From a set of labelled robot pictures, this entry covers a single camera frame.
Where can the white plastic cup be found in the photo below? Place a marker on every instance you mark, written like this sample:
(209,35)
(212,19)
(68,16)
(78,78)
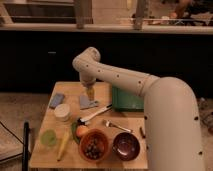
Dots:
(62,112)

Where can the green leaf vegetable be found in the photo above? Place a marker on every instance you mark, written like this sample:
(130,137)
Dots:
(73,129)

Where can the blue-grey towel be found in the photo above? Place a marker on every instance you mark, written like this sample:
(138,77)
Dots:
(85,103)

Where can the orange fruit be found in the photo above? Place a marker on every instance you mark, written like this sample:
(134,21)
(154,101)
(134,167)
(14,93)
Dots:
(81,130)

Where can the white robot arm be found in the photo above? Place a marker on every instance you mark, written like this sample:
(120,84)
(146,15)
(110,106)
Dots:
(172,125)

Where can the green plastic tray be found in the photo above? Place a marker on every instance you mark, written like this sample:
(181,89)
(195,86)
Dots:
(127,102)

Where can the green plastic lid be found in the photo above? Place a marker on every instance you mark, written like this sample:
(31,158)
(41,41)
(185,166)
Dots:
(48,138)

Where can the blue sponge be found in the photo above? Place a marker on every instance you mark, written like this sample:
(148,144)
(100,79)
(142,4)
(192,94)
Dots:
(56,100)

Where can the orange bowl with grapes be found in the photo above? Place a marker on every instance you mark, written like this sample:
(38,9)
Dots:
(94,146)

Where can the dark purple bowl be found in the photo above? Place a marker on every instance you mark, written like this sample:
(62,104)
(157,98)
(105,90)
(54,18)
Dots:
(126,146)

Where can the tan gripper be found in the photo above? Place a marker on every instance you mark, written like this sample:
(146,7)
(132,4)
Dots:
(90,93)

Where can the brown block sponge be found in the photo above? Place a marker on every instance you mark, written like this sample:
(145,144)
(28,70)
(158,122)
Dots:
(142,133)

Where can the black pole stand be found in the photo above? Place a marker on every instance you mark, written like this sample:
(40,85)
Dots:
(25,155)

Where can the metal fork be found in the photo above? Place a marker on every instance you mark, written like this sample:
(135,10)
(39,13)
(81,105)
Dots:
(107,123)

